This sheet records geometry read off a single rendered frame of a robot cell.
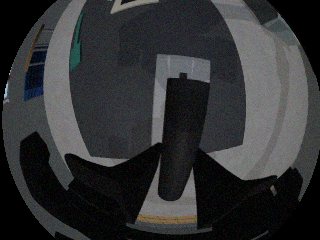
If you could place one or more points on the teal flat spatula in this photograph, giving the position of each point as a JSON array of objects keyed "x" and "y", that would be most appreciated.
[{"x": 76, "y": 51}]

